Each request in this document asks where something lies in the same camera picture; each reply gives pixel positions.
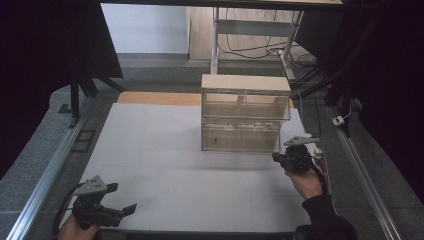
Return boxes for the black metal stand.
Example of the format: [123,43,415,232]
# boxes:
[58,71,127,130]

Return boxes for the black tripod stand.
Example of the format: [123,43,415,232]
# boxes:
[292,64,355,138]

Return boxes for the black square frame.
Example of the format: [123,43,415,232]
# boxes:
[70,129,97,154]

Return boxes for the white power strip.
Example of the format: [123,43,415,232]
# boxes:
[305,132,324,160]

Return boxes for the white table mat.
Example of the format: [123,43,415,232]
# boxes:
[79,102,320,233]

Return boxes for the person's left hand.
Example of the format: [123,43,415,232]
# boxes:
[57,214,102,240]

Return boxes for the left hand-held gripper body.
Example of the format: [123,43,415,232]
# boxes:
[71,174,124,230]

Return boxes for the black floor cables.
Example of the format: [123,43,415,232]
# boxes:
[217,7,318,69]

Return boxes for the white metal desk frame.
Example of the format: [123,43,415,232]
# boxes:
[209,6,305,82]

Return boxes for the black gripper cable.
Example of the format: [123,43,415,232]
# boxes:
[311,159,329,196]
[51,182,84,240]

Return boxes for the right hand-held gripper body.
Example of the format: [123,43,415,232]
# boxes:
[280,135,322,175]

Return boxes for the aluminium rail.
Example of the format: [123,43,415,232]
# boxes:
[6,109,90,240]
[327,105,403,240]

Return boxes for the person's right hand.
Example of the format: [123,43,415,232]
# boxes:
[285,165,325,201]

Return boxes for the clear plastic drawer cabinet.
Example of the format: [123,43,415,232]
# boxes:
[200,73,292,154]

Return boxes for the dark curtain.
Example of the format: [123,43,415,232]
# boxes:
[294,0,424,201]
[0,0,125,181]

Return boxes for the clear plastic drawer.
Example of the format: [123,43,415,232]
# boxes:
[201,89,291,122]
[201,117,282,154]

